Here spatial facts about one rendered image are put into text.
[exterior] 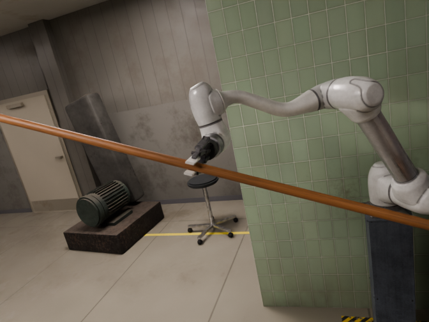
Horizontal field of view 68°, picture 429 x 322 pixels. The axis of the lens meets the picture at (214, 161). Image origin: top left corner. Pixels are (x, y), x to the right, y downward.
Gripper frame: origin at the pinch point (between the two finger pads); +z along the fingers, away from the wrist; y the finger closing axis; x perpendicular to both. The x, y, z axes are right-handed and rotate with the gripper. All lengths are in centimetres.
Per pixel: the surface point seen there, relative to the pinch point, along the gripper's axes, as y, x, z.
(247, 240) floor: 168, -14, -221
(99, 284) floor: 220, 124, -144
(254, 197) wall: 64, -16, -119
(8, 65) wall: 54, 441, -356
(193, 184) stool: 122, 61, -231
